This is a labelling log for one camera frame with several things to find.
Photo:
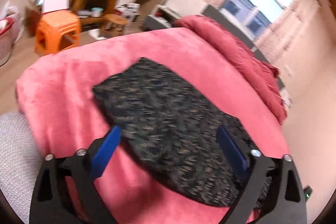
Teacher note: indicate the small black device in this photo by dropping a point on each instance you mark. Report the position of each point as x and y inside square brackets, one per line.
[308, 192]

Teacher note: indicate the grey bed headboard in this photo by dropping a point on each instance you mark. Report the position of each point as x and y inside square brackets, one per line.
[223, 16]

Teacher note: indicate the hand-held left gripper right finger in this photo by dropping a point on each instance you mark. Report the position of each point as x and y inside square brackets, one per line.
[232, 150]

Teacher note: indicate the black leaf print pants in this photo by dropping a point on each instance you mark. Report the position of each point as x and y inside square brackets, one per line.
[168, 121]

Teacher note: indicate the small wooden stool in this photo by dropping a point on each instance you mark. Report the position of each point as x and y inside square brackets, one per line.
[115, 20]

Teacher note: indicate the window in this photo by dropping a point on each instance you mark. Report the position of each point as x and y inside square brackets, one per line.
[258, 1]

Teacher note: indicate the white nightstand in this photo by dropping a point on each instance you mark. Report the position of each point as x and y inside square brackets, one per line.
[160, 18]

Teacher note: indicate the pink plush blanket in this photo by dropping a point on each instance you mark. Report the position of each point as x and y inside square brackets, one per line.
[78, 77]

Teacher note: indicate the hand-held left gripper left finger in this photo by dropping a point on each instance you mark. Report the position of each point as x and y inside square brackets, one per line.
[106, 151]

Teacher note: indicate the white knitted cloth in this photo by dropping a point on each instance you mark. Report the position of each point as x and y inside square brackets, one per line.
[15, 161]

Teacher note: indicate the white cardboard box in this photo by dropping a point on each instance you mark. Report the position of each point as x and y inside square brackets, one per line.
[55, 5]

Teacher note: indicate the red white laundry basket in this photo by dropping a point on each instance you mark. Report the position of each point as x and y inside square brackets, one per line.
[5, 40]

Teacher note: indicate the red duvet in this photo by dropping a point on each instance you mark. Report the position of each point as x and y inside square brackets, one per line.
[236, 56]

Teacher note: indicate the orange plastic stool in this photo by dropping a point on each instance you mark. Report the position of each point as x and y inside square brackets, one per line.
[56, 32]

